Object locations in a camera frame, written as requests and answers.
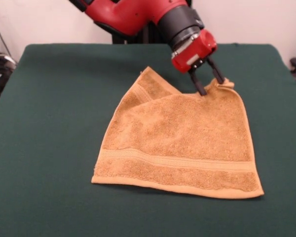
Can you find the dark green table cloth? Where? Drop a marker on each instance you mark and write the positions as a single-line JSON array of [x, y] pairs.
[[51, 123]]

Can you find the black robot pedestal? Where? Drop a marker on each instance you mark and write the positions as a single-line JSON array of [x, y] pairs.
[[148, 37]]

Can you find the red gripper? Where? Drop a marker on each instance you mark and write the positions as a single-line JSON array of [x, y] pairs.
[[195, 54]]

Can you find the orange terry towel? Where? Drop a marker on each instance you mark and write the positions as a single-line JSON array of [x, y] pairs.
[[175, 135]]

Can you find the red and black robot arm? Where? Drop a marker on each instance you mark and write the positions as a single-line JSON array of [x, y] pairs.
[[143, 17]]

